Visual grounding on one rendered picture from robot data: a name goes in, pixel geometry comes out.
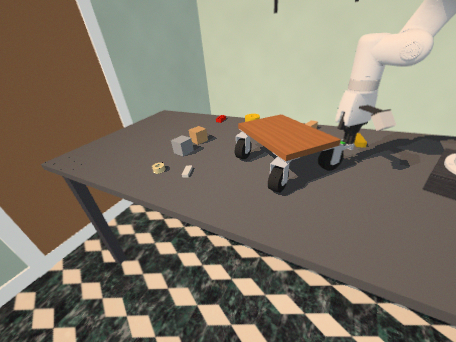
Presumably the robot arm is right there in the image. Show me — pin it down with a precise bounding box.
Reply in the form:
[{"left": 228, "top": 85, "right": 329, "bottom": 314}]
[{"left": 348, "top": 0, "right": 456, "bottom": 131}]

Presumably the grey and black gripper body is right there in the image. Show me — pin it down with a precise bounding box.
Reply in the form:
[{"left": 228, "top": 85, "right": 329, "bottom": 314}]
[{"left": 336, "top": 89, "right": 378, "bottom": 126}]

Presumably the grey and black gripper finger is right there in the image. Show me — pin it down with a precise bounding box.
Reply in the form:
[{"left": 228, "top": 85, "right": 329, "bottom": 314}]
[
  {"left": 337, "top": 112, "right": 354, "bottom": 145},
  {"left": 352, "top": 122, "right": 368, "bottom": 144}
]

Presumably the tan roll of masking tape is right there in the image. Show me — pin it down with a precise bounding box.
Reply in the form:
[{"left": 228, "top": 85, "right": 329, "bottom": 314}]
[{"left": 152, "top": 163, "right": 165, "bottom": 174}]

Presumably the brown wooden dolly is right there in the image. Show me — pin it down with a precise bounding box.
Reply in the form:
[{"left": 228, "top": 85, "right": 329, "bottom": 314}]
[{"left": 235, "top": 114, "right": 354, "bottom": 192}]

